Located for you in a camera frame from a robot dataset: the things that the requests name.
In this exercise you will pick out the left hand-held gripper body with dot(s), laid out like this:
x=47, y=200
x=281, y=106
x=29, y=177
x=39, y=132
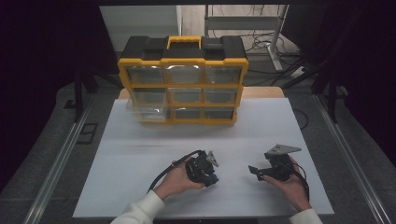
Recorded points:
x=199, y=169

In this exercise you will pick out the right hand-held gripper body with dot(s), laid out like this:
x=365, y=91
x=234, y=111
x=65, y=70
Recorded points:
x=280, y=168

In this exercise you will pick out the clear plastic drawer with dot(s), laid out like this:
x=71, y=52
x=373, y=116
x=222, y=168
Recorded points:
x=149, y=110

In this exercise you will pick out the yellow black drawer organizer cabinet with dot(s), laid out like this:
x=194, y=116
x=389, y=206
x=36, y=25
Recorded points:
x=183, y=49

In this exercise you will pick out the person's right hand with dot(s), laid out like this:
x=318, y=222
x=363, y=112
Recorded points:
x=294, y=189

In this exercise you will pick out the person's left hand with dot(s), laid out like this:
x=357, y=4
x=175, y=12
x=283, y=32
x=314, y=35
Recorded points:
x=176, y=182

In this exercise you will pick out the white table mat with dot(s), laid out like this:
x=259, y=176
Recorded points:
x=186, y=143

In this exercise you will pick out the black metal stand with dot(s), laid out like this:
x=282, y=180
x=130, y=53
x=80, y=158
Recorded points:
x=332, y=93
x=79, y=96

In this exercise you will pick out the set of clear drawers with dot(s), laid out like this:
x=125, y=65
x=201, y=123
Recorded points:
x=186, y=74

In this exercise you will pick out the white power strip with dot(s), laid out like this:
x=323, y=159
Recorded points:
x=298, y=72

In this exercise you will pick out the black curtain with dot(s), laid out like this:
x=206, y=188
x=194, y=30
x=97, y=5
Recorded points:
x=367, y=77
x=40, y=77

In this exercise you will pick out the white panel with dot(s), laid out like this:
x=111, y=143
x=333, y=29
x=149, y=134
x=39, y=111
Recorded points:
x=140, y=25

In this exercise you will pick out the aluminium rail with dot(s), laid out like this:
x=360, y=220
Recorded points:
x=56, y=168
x=348, y=155

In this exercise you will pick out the grey metal desk frame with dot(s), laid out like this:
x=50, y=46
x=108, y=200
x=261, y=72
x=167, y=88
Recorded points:
x=243, y=23

